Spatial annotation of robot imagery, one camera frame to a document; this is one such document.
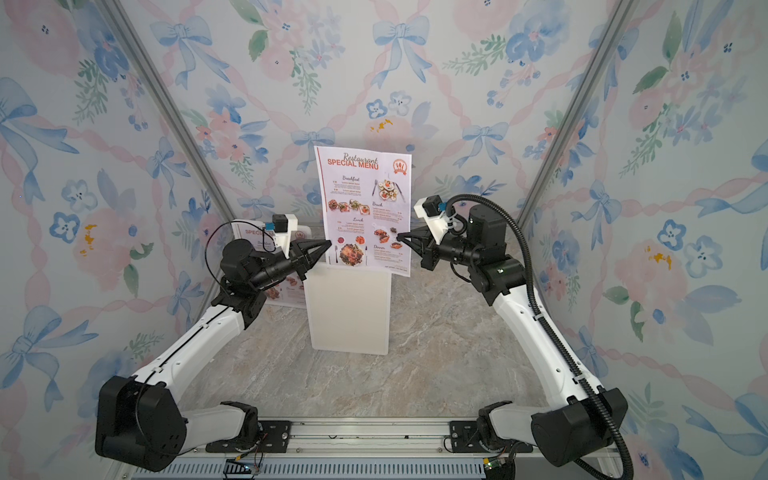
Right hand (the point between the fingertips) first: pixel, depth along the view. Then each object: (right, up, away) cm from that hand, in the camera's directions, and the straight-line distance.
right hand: (404, 233), depth 67 cm
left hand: (-17, -2, +4) cm, 18 cm away
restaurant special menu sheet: (-34, -16, +26) cm, 45 cm away
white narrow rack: (-14, -19, +12) cm, 26 cm away
